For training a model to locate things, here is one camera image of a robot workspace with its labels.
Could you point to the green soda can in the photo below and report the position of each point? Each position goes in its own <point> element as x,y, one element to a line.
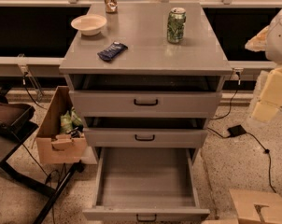
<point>175,24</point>

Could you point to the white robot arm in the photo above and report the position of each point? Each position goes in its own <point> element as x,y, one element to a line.
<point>269,40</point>

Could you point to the grey drawer cabinet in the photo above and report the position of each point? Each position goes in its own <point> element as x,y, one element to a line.
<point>150,63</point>

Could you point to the middle grey drawer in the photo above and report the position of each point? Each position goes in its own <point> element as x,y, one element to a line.
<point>125,137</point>

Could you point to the grey drawer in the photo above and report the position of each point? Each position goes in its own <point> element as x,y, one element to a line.
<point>125,137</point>
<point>147,104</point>
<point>145,185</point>

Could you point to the top grey drawer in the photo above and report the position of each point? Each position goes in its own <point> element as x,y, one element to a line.
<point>147,104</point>

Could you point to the bottom grey drawer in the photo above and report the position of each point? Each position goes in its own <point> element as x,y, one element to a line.
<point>145,185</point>

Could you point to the blue snack packet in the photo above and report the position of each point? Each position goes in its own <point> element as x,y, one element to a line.
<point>115,49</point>

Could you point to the green chip bag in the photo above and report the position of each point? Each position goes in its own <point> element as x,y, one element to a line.
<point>70,121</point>

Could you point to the white bowl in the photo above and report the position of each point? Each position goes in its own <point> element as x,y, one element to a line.
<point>90,24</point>

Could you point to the cardboard box left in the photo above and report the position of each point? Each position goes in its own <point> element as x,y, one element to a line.
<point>52,146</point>

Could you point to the cardboard box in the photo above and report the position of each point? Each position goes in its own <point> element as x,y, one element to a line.
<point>253,207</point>
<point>52,146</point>

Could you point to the black tray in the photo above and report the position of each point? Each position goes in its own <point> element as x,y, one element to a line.
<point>13,116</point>

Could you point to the black stand table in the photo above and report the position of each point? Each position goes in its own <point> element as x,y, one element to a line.
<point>9,143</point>

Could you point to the cardboard box right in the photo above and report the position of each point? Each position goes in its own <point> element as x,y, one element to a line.
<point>253,207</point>

